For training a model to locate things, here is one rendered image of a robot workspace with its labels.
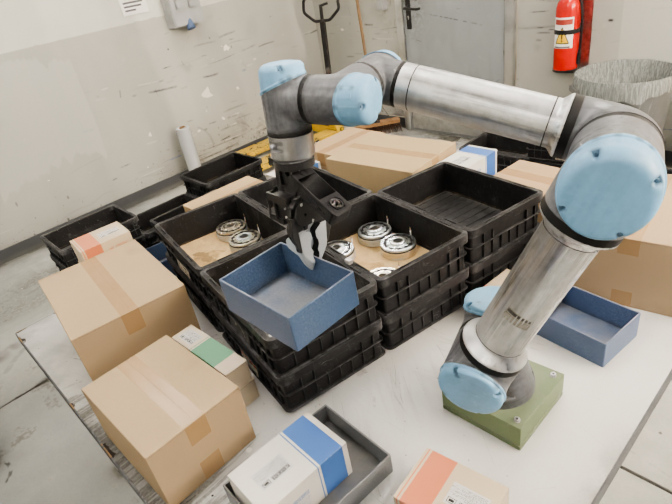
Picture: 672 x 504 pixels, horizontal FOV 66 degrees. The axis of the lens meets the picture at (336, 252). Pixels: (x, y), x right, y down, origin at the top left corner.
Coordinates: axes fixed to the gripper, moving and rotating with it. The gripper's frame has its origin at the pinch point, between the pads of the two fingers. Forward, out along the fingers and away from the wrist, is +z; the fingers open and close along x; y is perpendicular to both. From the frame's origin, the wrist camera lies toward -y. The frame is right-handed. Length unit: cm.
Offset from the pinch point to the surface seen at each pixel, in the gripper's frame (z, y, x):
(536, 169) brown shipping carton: 18, 14, -108
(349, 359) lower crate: 35.0, 8.1, -12.2
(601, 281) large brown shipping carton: 31, -24, -73
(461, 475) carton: 34.2, -30.7, -2.4
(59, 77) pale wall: -2, 353, -65
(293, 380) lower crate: 32.0, 9.9, 3.2
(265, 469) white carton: 34.0, -3.2, 21.0
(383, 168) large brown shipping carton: 16, 56, -79
